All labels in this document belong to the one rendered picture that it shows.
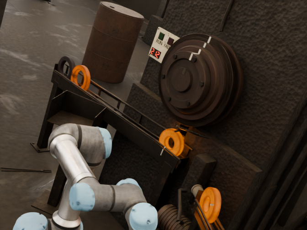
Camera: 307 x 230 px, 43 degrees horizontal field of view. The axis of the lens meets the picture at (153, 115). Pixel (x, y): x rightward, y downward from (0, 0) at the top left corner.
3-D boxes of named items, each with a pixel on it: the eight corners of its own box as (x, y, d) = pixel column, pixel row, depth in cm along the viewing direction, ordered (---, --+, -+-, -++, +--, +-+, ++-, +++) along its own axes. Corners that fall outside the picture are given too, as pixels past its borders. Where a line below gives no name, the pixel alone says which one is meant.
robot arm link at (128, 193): (108, 174, 113) (119, 202, 105) (141, 177, 119) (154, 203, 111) (99, 193, 117) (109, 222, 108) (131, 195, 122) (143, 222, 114)
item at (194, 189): (200, 196, 192) (204, 185, 190) (205, 206, 184) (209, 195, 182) (189, 193, 190) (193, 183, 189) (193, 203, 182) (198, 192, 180)
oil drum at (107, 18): (106, 65, 550) (126, 5, 517) (132, 84, 515) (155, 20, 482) (71, 63, 507) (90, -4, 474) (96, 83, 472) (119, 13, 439)
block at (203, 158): (190, 188, 210) (207, 151, 202) (201, 197, 206) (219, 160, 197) (177, 191, 203) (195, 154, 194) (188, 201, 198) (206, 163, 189)
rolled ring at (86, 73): (73, 96, 269) (77, 96, 271) (88, 86, 256) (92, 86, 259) (68, 70, 272) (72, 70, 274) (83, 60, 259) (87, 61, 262)
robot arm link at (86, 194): (43, 114, 140) (83, 185, 100) (72, 118, 146) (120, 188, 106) (35, 143, 143) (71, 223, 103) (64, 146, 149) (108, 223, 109)
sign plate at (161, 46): (150, 55, 235) (160, 27, 229) (179, 73, 220) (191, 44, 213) (147, 54, 234) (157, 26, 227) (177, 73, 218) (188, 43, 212)
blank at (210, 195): (202, 222, 179) (196, 220, 178) (208, 188, 183) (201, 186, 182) (218, 224, 165) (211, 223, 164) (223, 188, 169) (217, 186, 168)
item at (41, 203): (38, 186, 257) (66, 90, 231) (74, 202, 255) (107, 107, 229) (23, 202, 238) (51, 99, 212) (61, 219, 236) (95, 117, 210)
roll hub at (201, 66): (159, 92, 205) (178, 43, 195) (197, 118, 189) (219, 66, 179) (152, 92, 201) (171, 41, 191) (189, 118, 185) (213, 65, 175)
